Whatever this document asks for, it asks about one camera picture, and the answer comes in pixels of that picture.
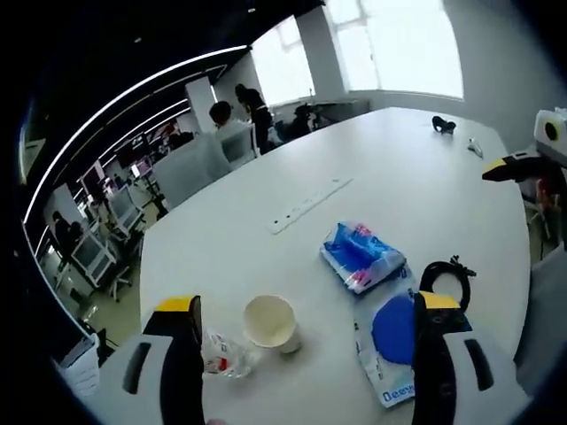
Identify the person's left hand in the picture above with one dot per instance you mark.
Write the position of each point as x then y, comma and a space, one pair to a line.
217, 422

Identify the white paper cup item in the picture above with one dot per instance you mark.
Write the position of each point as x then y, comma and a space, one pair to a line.
270, 323

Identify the grey mesh chair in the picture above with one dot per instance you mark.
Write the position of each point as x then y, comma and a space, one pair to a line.
545, 319

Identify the small white object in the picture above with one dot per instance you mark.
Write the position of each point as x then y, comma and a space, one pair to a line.
475, 147

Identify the blue plastic bag item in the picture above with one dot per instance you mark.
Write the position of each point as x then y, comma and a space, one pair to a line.
359, 254

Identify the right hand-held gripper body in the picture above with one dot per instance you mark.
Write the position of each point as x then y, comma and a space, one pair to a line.
551, 130

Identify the white table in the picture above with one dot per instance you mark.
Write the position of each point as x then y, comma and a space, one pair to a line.
398, 177

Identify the blue white wipes packet item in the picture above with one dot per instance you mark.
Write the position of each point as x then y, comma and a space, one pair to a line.
385, 336

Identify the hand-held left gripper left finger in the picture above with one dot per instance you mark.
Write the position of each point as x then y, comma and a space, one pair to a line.
146, 380

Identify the grey office partition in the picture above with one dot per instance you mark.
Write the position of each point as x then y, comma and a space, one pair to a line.
190, 172

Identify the long ceiling light strip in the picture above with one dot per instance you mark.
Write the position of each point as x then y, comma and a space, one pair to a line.
111, 110

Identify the grey office chair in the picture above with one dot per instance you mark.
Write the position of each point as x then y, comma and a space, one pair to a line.
239, 146

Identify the clear plastic bottle item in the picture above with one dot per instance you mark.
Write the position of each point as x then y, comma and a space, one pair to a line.
226, 358

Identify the white power strip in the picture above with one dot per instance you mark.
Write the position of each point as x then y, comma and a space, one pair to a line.
310, 206

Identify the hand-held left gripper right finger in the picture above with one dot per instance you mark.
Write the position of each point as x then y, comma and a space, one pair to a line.
456, 380

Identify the small black object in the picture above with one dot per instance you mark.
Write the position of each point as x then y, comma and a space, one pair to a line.
443, 125

